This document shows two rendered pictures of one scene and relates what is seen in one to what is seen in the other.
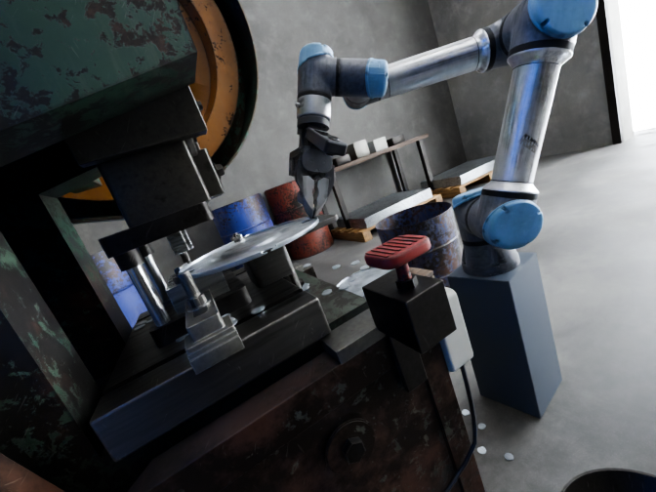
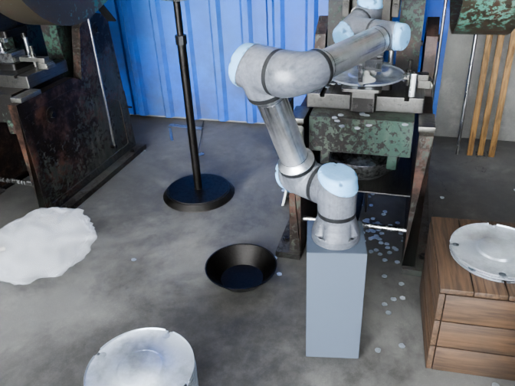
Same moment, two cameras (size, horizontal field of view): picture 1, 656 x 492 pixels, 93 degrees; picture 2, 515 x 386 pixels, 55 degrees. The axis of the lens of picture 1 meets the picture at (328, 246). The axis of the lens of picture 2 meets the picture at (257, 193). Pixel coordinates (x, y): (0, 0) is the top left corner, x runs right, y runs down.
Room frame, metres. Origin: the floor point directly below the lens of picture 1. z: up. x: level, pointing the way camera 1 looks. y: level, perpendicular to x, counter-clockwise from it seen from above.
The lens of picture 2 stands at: (1.46, -1.57, 1.37)
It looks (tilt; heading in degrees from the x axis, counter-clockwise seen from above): 30 degrees down; 129
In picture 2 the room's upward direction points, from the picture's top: 3 degrees counter-clockwise
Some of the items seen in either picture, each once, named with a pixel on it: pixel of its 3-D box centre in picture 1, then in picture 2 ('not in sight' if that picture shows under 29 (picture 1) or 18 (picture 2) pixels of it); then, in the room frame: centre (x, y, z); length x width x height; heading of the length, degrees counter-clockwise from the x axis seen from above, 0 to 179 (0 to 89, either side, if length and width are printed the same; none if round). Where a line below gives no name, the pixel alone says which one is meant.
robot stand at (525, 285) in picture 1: (506, 329); (332, 290); (0.84, -0.43, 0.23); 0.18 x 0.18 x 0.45; 33
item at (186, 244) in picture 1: (180, 241); not in sight; (0.58, 0.25, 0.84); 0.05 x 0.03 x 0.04; 22
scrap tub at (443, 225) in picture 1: (423, 254); not in sight; (1.65, -0.49, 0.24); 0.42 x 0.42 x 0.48
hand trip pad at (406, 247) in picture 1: (403, 272); not in sight; (0.35, -0.08, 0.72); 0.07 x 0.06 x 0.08; 112
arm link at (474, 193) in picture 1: (478, 212); (335, 189); (0.83, -0.43, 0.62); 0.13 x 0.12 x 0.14; 173
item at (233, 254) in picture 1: (251, 244); (365, 73); (0.62, 0.14, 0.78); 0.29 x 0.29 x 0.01
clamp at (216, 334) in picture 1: (199, 306); not in sight; (0.42, 0.20, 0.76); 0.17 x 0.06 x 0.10; 22
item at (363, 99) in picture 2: (284, 264); (363, 94); (0.64, 0.10, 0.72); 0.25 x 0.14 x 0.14; 112
